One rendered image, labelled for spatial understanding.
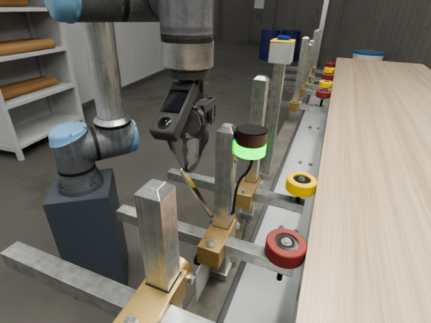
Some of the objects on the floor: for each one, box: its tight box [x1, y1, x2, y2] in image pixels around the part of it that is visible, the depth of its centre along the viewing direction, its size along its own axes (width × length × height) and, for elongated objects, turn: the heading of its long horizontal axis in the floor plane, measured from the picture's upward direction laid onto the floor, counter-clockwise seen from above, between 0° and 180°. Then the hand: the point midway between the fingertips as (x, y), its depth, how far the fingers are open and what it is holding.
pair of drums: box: [259, 29, 301, 61], centre depth 781 cm, size 64×106×77 cm, turn 101°
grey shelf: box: [0, 0, 85, 161], centre depth 267 cm, size 45×90×155 cm, turn 161°
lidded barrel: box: [353, 49, 385, 61], centre depth 523 cm, size 53×53×65 cm
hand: (186, 168), depth 59 cm, fingers closed
